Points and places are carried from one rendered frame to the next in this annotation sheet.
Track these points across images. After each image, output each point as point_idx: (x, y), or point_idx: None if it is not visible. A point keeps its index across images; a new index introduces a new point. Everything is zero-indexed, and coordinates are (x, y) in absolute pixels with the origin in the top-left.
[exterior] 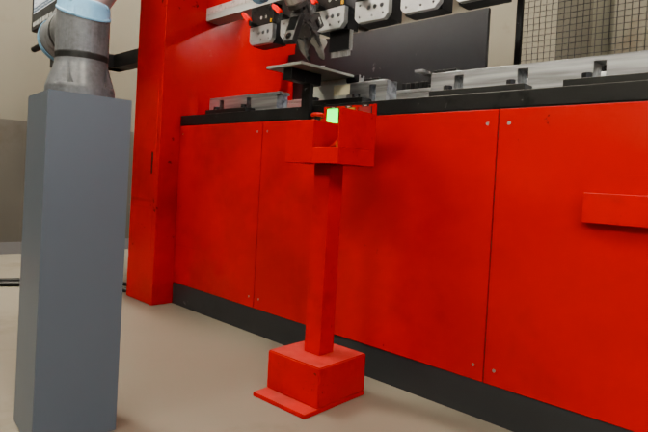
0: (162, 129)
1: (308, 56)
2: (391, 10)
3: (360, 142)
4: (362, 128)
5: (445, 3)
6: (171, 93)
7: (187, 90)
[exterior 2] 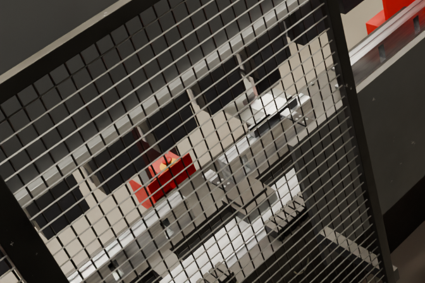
0: (389, 16)
1: (249, 80)
2: (195, 102)
3: (147, 201)
4: (145, 194)
5: (151, 143)
6: None
7: None
